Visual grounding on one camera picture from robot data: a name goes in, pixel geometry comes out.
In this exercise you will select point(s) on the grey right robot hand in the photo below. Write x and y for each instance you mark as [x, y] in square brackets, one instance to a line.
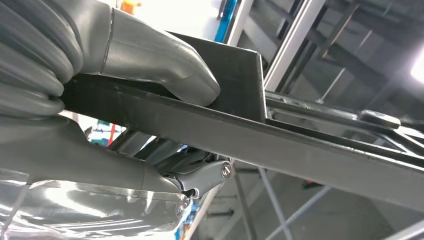
[66, 159]

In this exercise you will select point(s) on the silver frame beam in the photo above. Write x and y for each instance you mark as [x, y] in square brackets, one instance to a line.
[291, 43]

